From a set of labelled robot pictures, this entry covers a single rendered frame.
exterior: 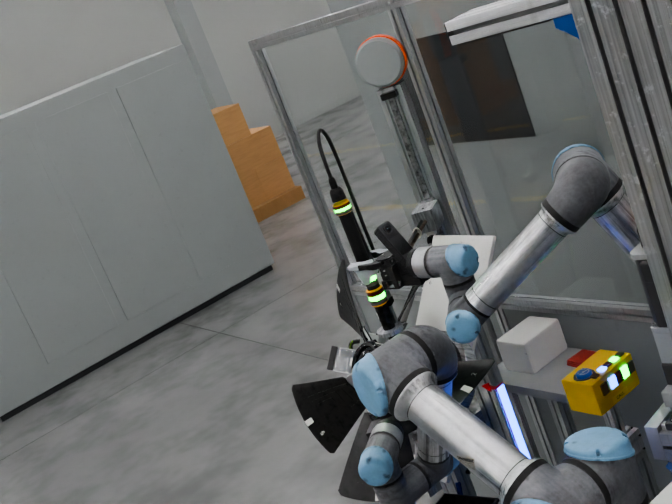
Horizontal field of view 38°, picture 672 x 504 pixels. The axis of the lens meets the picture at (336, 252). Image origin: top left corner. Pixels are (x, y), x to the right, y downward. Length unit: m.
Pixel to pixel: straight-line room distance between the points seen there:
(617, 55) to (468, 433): 0.72
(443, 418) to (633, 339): 1.26
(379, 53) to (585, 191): 1.13
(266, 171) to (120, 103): 3.09
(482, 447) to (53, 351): 6.25
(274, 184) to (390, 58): 7.80
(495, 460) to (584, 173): 0.64
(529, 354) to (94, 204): 5.33
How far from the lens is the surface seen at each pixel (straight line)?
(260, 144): 10.71
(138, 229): 8.01
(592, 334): 3.14
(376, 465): 2.18
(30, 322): 7.80
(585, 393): 2.50
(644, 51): 1.62
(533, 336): 3.06
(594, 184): 2.10
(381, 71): 3.05
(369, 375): 1.91
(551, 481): 1.79
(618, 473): 1.84
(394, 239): 2.38
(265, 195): 10.72
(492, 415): 3.00
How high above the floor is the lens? 2.20
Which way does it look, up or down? 15 degrees down
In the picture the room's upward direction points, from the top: 22 degrees counter-clockwise
